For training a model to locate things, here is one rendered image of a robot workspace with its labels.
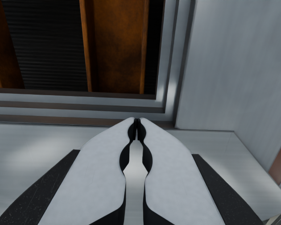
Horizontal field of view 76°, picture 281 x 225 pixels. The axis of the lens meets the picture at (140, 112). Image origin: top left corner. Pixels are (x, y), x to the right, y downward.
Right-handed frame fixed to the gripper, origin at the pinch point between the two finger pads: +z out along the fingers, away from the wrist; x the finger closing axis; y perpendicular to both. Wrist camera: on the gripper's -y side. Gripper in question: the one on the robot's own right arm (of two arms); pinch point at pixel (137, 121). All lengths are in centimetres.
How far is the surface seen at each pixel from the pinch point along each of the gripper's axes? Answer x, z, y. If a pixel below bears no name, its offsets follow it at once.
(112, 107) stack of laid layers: -2.1, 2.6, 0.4
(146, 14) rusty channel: 0.6, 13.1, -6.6
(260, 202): 12.7, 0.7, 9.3
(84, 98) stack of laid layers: -4.5, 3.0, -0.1
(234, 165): 8.6, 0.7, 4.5
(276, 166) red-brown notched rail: 14.9, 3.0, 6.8
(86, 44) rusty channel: -6.7, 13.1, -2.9
